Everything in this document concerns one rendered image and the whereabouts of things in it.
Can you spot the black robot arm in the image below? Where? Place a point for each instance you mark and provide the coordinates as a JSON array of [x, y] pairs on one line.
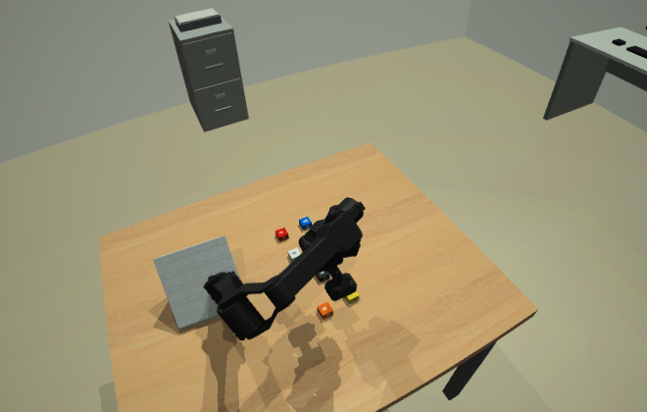
[[337, 233]]

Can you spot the red block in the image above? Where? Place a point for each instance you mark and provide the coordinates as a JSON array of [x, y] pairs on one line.
[[281, 234]]

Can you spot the yellow block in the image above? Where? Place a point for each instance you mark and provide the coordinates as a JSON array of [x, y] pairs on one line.
[[352, 297]]

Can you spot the blue digit block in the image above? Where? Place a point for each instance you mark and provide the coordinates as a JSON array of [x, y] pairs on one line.
[[305, 223]]

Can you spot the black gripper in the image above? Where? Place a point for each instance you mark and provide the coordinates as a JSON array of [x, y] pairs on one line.
[[341, 285]]

